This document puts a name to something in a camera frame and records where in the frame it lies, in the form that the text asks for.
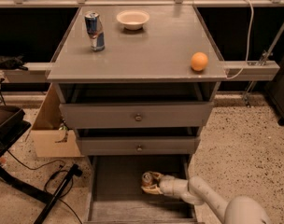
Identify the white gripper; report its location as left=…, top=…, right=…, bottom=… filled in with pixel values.
left=142, top=172, right=183, bottom=198

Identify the blue silver energy drink can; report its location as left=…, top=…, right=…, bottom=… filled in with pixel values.
left=84, top=11, right=105, bottom=51

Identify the grey open bottom drawer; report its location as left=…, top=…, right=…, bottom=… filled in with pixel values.
left=84, top=155, right=197, bottom=224

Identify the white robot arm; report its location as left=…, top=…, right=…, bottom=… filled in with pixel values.
left=141, top=171, right=272, bottom=224

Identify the black stand base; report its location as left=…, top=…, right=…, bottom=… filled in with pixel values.
left=0, top=105, right=84, bottom=224

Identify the cardboard box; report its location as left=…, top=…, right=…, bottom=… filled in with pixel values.
left=30, top=85, right=81, bottom=158

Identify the grey top drawer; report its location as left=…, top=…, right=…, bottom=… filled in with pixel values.
left=60, top=102, right=213, bottom=129

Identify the black floor cable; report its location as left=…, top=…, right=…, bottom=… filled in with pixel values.
left=6, top=148, right=84, bottom=224

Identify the white hanging cable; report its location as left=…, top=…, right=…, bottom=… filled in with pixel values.
left=225, top=0, right=255, bottom=80

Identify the grey drawer cabinet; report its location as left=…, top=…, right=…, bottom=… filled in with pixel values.
left=45, top=4, right=228, bottom=166

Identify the grey middle drawer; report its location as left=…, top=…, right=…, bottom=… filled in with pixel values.
left=77, top=136, right=200, bottom=155

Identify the white paper bowl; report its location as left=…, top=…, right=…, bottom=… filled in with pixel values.
left=117, top=10, right=149, bottom=31

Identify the orange fruit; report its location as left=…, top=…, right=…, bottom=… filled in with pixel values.
left=191, top=52, right=208, bottom=71

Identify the orange soda can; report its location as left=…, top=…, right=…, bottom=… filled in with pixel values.
left=141, top=172, right=154, bottom=188

